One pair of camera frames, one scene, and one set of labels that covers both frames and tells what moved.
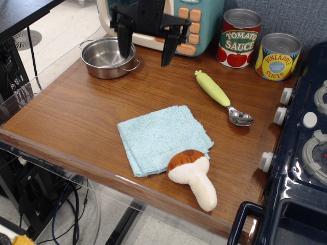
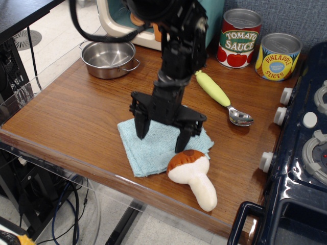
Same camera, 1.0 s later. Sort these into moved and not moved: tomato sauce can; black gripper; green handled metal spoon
Moved: black gripper
Not moved: green handled metal spoon; tomato sauce can
